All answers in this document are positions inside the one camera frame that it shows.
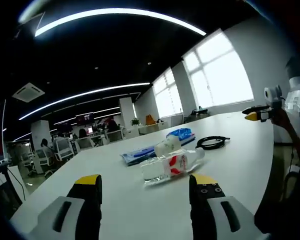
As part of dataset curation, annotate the ceiling air conditioner vent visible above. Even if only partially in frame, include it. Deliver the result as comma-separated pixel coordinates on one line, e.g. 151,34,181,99
11,82,46,103

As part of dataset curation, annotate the narrow bright window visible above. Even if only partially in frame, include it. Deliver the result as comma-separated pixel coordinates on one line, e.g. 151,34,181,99
151,67,184,119

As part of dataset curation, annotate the long curved ceiling light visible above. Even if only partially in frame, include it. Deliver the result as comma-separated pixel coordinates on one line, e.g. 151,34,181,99
34,7,207,38

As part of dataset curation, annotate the clear water bottle red label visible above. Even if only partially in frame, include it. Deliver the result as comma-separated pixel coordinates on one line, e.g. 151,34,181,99
139,146,206,187

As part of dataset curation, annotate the small white bottle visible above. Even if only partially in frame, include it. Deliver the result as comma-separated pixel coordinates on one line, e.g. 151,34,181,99
154,137,182,157

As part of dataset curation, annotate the person's dark clothing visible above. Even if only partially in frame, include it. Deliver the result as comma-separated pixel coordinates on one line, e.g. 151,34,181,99
253,139,300,231

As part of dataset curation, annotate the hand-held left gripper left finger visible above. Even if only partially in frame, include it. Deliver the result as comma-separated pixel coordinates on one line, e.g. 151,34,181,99
29,173,103,240

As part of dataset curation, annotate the large bright window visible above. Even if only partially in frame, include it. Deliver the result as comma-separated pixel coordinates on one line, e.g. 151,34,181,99
181,29,255,110

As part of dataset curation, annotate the blue and white plastic bag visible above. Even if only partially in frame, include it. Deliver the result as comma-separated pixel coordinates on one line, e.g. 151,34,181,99
165,127,197,146

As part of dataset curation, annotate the white worn device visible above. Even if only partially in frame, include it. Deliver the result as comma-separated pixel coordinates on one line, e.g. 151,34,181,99
284,56,300,113

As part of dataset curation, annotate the black cable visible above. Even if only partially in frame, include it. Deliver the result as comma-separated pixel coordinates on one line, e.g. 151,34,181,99
196,135,231,151

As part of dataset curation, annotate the long straight ceiling light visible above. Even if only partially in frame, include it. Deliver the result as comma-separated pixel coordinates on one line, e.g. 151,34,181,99
18,82,151,121

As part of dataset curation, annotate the white table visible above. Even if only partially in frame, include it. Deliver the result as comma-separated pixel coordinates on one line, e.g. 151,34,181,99
9,111,276,240

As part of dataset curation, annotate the white pillar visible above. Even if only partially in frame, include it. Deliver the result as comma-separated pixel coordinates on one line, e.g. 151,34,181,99
118,97,136,128
30,119,52,154

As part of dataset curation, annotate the white office chair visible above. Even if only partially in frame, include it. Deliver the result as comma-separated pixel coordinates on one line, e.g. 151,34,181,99
52,138,74,161
27,149,57,178
75,136,97,151
106,129,125,145

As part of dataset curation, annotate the blue packet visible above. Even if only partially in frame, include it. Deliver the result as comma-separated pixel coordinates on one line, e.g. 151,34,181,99
119,145,162,167

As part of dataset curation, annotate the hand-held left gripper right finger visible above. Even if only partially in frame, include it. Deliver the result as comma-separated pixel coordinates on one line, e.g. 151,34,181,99
188,173,271,240

